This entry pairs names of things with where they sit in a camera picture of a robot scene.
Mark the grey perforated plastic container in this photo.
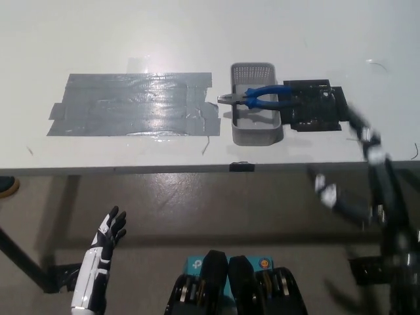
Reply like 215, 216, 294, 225
229, 62, 285, 146

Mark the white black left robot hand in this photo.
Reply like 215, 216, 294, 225
70, 205, 128, 310

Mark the blue handled plier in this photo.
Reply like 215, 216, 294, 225
217, 85, 308, 111

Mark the grey duct tape patch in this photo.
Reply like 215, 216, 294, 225
47, 72, 221, 138

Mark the black diagonal table leg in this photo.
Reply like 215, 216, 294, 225
0, 226, 56, 293

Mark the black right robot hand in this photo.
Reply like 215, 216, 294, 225
308, 103, 394, 227

